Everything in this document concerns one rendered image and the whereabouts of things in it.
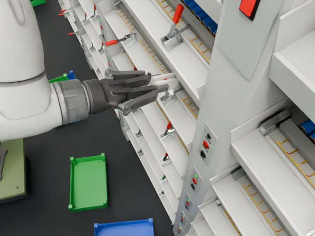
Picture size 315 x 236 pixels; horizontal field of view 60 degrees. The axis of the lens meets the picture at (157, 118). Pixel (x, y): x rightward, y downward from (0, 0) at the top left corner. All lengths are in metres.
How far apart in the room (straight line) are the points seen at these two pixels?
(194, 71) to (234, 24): 0.22
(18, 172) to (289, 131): 1.36
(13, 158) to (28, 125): 1.08
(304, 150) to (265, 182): 0.07
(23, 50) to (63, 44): 1.96
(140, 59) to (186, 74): 0.34
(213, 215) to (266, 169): 0.40
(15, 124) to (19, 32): 0.16
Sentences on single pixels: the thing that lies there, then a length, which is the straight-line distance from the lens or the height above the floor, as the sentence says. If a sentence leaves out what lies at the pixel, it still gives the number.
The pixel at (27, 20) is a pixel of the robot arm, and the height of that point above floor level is 1.26.
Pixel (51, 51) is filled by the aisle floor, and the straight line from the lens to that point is 2.43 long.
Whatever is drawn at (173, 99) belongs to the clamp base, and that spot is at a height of 0.95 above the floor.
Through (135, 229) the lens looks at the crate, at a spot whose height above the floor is 0.00.
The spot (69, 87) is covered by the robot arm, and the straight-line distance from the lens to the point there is 0.57.
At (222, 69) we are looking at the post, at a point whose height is 1.25.
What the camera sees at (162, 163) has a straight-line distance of 1.08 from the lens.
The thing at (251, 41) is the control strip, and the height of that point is 1.33.
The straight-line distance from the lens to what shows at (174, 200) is 1.26.
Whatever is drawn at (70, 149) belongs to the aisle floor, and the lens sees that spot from 1.81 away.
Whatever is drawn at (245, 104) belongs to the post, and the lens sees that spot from 0.39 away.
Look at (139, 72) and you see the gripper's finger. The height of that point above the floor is 1.05.
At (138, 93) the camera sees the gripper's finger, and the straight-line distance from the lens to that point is 0.63.
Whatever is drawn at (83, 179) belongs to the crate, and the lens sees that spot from 1.70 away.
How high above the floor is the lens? 1.54
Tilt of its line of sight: 56 degrees down
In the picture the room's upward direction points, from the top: straight up
